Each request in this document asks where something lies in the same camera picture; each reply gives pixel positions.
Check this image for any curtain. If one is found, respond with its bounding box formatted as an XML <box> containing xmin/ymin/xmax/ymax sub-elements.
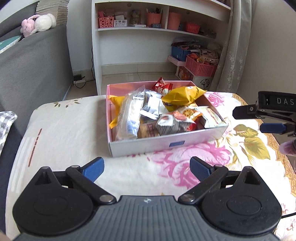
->
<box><xmin>209</xmin><ymin>0</ymin><xmax>253</xmax><ymax>93</ymax></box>

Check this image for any checkered cloth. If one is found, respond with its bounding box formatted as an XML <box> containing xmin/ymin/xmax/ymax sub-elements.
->
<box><xmin>0</xmin><ymin>111</ymin><xmax>18</xmax><ymax>154</ymax></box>

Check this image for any power adapter with cable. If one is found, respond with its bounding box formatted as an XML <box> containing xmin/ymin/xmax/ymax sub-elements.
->
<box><xmin>73</xmin><ymin>74</ymin><xmax>95</xmax><ymax>89</ymax></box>

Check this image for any salmon pink cup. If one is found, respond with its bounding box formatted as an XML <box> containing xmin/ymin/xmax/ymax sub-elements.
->
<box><xmin>167</xmin><ymin>12</ymin><xmax>182</xmax><ymax>31</ymax></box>

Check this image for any grey sofa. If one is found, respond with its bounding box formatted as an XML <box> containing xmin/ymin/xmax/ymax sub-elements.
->
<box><xmin>0</xmin><ymin>2</ymin><xmax>74</xmax><ymax>130</ymax></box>

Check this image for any white decorated storage box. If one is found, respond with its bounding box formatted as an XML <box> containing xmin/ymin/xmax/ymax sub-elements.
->
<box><xmin>176</xmin><ymin>66</ymin><xmax>213</xmax><ymax>90</ymax></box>

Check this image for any brown biscuit clear packet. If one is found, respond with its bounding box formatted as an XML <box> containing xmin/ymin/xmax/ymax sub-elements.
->
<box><xmin>138</xmin><ymin>121</ymin><xmax>159</xmax><ymax>138</ymax></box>

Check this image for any lotus root snack packet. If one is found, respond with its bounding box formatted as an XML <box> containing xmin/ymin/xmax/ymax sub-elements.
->
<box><xmin>178</xmin><ymin>106</ymin><xmax>203</xmax><ymax>122</ymax></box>

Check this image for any white newsprint snack packet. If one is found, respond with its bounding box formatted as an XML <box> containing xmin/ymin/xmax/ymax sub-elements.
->
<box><xmin>155</xmin><ymin>111</ymin><xmax>197</xmax><ymax>136</ymax></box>

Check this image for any blue storage box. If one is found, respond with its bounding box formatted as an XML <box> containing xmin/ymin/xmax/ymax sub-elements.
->
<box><xmin>171</xmin><ymin>46</ymin><xmax>191</xmax><ymax>62</ymax></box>

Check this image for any pink cardboard box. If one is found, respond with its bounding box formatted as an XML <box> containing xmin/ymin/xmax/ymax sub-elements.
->
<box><xmin>106</xmin><ymin>81</ymin><xmax>228</xmax><ymax>157</ymax></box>

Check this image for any pink white plush toy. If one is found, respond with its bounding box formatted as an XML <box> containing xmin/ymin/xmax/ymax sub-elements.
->
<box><xmin>20</xmin><ymin>14</ymin><xmax>57</xmax><ymax>38</ymax></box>

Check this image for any red candy packet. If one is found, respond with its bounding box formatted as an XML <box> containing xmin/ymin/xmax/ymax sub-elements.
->
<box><xmin>152</xmin><ymin>77</ymin><xmax>173</xmax><ymax>96</ymax></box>

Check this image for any small pink perforated basket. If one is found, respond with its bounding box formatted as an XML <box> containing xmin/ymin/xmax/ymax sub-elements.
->
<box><xmin>98</xmin><ymin>16</ymin><xmax>114</xmax><ymax>29</ymax></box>

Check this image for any yellow packet in box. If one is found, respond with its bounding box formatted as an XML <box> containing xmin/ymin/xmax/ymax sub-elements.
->
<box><xmin>108</xmin><ymin>95</ymin><xmax>125</xmax><ymax>130</ymax></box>

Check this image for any white yellow snack packet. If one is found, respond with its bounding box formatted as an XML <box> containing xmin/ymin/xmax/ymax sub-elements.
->
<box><xmin>196</xmin><ymin>106</ymin><xmax>227</xmax><ymax>128</ymax></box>

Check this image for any white bookshelf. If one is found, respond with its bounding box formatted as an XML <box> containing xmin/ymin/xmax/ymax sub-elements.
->
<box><xmin>91</xmin><ymin>1</ymin><xmax>231</xmax><ymax>94</ymax></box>

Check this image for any floral tablecloth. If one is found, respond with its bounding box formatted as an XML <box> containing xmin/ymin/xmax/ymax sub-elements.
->
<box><xmin>3</xmin><ymin>92</ymin><xmax>295</xmax><ymax>238</ymax></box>

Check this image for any pink plastic basket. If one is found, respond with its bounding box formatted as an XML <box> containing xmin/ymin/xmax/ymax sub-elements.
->
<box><xmin>186</xmin><ymin>55</ymin><xmax>217</xmax><ymax>77</ymax></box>

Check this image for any large yellow snack bag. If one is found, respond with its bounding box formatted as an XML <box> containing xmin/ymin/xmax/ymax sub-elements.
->
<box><xmin>162</xmin><ymin>86</ymin><xmax>206</xmax><ymax>112</ymax></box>

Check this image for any clear rice cracker packet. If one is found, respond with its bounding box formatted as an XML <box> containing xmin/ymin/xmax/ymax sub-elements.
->
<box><xmin>115</xmin><ymin>85</ymin><xmax>145</xmax><ymax>141</ymax></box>

